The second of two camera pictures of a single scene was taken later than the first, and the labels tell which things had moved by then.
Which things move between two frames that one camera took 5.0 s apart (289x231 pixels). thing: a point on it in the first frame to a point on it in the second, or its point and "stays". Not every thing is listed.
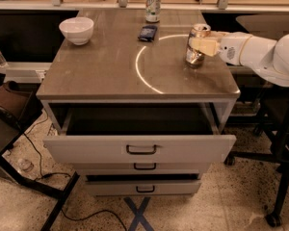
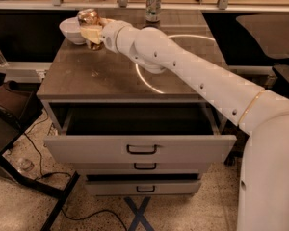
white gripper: (230, 48) to (110, 35)
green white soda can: (153, 6) stays
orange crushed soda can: (194, 58) to (90, 16)
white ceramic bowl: (77, 30) stays
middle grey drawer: (139, 167) stays
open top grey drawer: (140, 133) stays
